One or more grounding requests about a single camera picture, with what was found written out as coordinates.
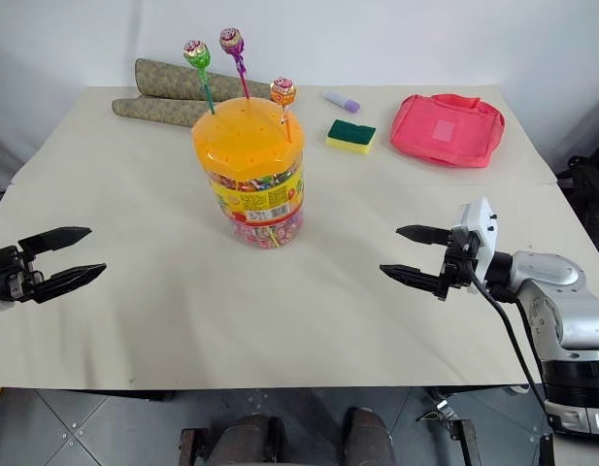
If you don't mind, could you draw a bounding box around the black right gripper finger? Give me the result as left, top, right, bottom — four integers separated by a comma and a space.
379, 264, 445, 298
395, 224, 450, 249

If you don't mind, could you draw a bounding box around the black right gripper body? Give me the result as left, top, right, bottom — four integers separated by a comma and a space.
437, 227, 481, 303

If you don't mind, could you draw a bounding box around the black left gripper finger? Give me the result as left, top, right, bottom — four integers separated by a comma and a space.
17, 225, 92, 257
27, 263, 108, 305

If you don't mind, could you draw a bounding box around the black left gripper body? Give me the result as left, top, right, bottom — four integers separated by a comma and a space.
0, 246, 44, 306

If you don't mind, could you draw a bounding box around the orange lid lollipop jar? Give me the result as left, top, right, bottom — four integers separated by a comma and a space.
190, 96, 307, 250

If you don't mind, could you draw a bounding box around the orange wrapped lollipop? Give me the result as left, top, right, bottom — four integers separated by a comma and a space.
269, 77, 298, 144

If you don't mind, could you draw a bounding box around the green wrapped lollipop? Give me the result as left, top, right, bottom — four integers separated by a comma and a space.
183, 39, 217, 117

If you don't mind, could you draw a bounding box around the purple wrapped lollipop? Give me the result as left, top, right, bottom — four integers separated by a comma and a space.
217, 27, 252, 101

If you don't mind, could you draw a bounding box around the pink fabric bag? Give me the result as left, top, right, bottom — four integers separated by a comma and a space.
389, 93, 505, 169

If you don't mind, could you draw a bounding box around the yellow green sponge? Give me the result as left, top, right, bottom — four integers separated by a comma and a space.
325, 118, 378, 157

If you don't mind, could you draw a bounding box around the metal table clamp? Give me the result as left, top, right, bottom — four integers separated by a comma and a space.
415, 387, 480, 466

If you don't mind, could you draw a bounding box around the black equipment beside table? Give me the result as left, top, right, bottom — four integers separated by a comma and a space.
554, 155, 599, 266

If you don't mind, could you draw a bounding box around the purple white marker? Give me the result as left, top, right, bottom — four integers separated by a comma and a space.
321, 90, 362, 114

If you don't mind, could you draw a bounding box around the small patterned fabric roll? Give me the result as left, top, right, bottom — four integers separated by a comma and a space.
111, 97, 217, 128

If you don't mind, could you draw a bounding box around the large patterned fabric roll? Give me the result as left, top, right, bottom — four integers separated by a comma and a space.
133, 57, 276, 102

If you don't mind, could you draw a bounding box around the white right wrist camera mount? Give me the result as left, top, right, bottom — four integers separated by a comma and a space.
450, 196, 499, 295

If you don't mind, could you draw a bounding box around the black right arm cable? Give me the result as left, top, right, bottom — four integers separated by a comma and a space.
466, 242, 555, 428

